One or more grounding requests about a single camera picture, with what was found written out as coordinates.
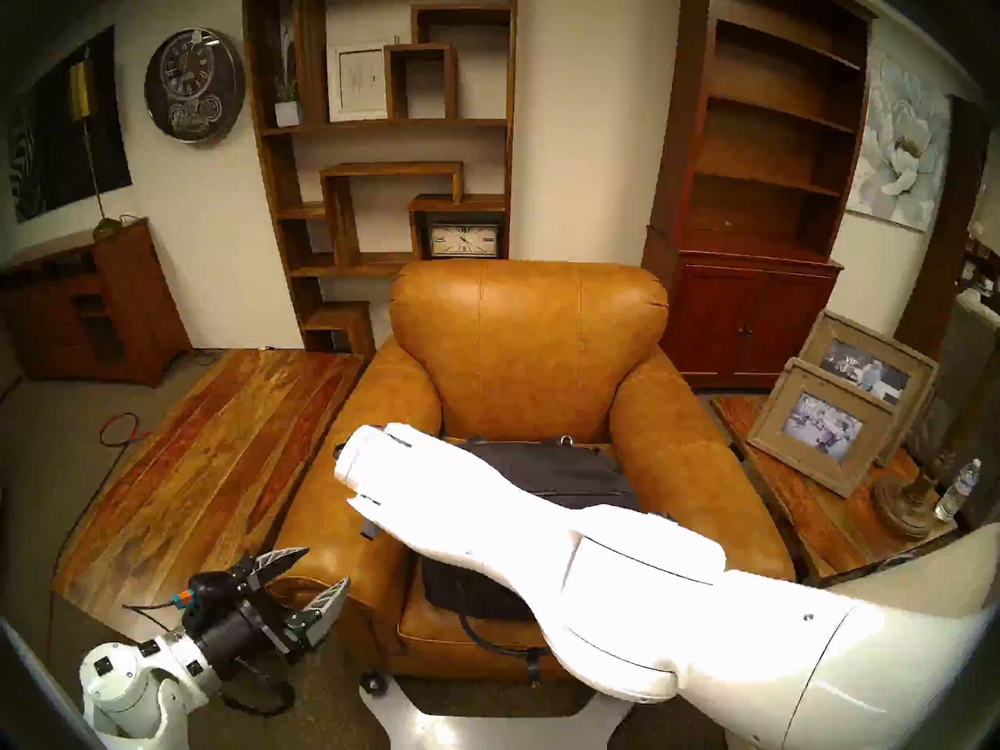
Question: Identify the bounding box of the dark zebra wall art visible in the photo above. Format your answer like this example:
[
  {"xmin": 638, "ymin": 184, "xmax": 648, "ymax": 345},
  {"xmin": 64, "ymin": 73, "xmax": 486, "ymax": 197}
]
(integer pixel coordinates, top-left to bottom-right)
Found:
[{"xmin": 6, "ymin": 24, "xmax": 134, "ymax": 224}]

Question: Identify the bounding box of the clear plastic water bottle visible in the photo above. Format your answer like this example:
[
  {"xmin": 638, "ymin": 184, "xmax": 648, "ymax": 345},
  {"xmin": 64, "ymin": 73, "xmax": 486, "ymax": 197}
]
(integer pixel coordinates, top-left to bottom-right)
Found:
[{"xmin": 934, "ymin": 458, "xmax": 982, "ymax": 523}]

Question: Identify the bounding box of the white framed certificate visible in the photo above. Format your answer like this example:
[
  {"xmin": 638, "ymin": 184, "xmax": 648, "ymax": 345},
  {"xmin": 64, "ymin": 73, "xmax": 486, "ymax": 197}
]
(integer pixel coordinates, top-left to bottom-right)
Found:
[{"xmin": 327, "ymin": 39, "xmax": 395, "ymax": 123}]

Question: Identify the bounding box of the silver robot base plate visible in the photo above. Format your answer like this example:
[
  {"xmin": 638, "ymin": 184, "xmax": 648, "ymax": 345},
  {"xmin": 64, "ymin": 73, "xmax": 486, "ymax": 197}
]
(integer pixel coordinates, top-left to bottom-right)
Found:
[{"xmin": 359, "ymin": 678, "xmax": 626, "ymax": 750}]

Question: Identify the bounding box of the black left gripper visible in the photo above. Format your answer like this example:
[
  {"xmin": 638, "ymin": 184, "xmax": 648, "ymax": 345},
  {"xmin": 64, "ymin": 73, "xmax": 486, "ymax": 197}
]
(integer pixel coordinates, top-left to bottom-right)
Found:
[{"xmin": 184, "ymin": 547, "xmax": 352, "ymax": 679}]

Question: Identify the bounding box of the striped wooden coffee table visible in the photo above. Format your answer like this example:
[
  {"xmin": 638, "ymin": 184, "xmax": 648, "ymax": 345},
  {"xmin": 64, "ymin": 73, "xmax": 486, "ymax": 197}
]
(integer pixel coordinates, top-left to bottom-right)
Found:
[{"xmin": 51, "ymin": 348, "xmax": 370, "ymax": 640}]

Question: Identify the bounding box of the black corrugated cable loop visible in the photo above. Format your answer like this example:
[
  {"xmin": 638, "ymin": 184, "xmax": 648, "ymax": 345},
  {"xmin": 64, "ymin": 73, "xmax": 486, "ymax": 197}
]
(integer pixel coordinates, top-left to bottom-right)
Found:
[{"xmin": 223, "ymin": 661, "xmax": 298, "ymax": 716}]

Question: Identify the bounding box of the open wooden shelf unit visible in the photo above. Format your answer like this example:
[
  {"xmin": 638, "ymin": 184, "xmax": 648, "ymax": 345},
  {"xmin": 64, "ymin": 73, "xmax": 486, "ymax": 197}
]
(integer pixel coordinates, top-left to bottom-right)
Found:
[{"xmin": 242, "ymin": 0, "xmax": 519, "ymax": 356}]

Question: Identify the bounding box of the white flower canvas painting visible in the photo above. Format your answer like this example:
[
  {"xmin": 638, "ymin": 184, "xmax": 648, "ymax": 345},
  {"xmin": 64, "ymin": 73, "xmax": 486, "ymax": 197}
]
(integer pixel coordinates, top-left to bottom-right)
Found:
[{"xmin": 846, "ymin": 49, "xmax": 952, "ymax": 232}]

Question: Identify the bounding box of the red floor cable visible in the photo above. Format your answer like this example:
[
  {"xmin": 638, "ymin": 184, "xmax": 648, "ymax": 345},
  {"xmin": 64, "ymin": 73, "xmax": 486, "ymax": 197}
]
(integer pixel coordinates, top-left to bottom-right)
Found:
[{"xmin": 99, "ymin": 412, "xmax": 153, "ymax": 448}]

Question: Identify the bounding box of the brown wooden media cabinet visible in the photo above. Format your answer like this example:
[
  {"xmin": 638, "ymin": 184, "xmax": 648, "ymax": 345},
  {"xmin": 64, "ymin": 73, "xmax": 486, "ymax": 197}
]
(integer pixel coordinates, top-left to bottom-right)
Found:
[{"xmin": 0, "ymin": 217, "xmax": 193, "ymax": 388}]

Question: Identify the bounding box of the small potted plant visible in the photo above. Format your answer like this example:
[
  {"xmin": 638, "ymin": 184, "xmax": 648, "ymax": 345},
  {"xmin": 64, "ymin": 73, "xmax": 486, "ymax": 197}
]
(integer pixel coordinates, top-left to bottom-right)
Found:
[{"xmin": 266, "ymin": 22, "xmax": 302, "ymax": 128}]

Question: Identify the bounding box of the tan leather armchair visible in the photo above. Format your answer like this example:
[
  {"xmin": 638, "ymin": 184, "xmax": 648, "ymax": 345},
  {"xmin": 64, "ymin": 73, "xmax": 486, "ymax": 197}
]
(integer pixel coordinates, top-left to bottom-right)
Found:
[{"xmin": 275, "ymin": 259, "xmax": 798, "ymax": 679}]

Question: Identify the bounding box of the cherry wood hutch bookcase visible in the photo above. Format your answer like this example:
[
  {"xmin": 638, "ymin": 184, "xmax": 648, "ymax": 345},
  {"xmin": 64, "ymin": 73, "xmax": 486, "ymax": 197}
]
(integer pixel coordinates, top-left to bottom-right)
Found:
[{"xmin": 642, "ymin": 0, "xmax": 877, "ymax": 388}]

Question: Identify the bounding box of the large rustic picture frame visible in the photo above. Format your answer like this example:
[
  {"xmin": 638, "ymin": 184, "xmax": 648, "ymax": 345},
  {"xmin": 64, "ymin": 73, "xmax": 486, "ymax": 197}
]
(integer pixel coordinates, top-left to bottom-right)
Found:
[{"xmin": 798, "ymin": 309, "xmax": 939, "ymax": 468}]

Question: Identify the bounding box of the wooden side table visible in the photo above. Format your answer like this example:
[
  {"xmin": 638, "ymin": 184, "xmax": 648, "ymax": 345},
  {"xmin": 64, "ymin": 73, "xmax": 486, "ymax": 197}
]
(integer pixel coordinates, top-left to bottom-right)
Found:
[{"xmin": 709, "ymin": 395, "xmax": 960, "ymax": 585}]

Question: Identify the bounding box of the rectangular mantel clock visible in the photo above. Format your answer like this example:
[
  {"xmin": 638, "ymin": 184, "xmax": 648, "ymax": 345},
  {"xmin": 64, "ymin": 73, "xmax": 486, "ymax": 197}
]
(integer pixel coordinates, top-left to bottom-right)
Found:
[{"xmin": 427, "ymin": 222, "xmax": 502, "ymax": 259}]

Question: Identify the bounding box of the turned wooden lamp base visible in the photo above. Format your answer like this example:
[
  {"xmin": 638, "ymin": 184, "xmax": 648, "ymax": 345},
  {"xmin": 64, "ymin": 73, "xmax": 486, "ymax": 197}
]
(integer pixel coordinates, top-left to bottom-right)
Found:
[{"xmin": 873, "ymin": 342, "xmax": 1000, "ymax": 540}]

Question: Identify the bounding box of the small rustic picture frame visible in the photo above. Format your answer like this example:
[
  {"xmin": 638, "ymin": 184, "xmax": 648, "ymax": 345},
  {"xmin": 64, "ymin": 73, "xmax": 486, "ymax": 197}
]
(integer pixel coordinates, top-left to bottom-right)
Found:
[{"xmin": 746, "ymin": 357, "xmax": 898, "ymax": 498}]

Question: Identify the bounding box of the grey upholstered chair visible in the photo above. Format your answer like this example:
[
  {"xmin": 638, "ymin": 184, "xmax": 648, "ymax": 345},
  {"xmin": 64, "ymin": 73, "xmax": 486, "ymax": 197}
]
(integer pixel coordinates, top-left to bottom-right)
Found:
[{"xmin": 910, "ymin": 287, "xmax": 1000, "ymax": 468}]

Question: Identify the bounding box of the thin black sensor cable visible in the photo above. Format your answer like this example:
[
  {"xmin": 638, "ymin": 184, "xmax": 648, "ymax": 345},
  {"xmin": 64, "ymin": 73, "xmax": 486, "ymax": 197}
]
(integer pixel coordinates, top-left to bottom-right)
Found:
[{"xmin": 123, "ymin": 596, "xmax": 193, "ymax": 632}]

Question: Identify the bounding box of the round black wall clock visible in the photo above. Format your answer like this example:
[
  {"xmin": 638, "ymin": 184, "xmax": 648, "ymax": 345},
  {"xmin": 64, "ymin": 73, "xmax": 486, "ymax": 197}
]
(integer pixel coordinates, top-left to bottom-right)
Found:
[{"xmin": 144, "ymin": 27, "xmax": 246, "ymax": 145}]

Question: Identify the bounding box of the black zippered duffel bag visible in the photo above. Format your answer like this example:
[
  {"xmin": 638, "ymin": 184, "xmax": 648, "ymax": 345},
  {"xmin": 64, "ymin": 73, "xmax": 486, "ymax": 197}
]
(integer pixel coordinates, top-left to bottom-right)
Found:
[{"xmin": 422, "ymin": 434, "xmax": 673, "ymax": 685}]

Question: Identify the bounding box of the beige fabric sofa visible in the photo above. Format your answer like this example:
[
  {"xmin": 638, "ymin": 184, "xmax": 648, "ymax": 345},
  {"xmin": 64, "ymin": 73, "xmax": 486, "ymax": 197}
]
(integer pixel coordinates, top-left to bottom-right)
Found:
[{"xmin": 812, "ymin": 522, "xmax": 1000, "ymax": 648}]

